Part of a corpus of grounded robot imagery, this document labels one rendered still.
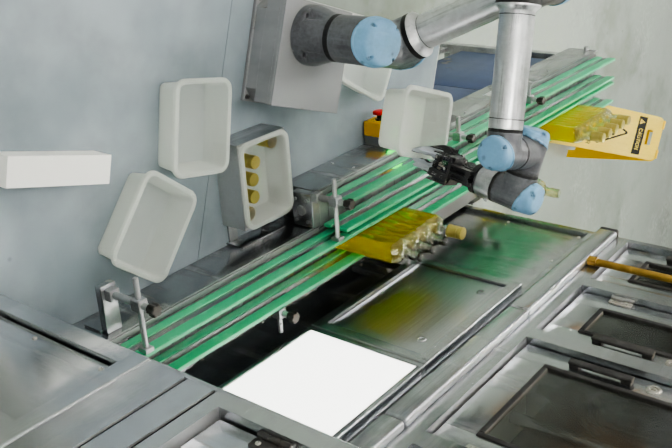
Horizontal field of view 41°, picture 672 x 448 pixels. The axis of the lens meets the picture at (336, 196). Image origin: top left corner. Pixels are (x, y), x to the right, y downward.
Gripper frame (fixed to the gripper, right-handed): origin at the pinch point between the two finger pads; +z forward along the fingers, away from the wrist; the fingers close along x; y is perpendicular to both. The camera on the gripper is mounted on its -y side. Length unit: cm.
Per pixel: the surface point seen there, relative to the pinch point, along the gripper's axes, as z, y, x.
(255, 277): 13, 33, 36
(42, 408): -17, 111, 37
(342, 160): 30.4, -11.9, 11.7
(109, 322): 17, 71, 44
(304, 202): 21.5, 11.6, 20.5
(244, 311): 12, 35, 44
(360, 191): 13.3, 0.2, 14.8
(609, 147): 77, -333, 14
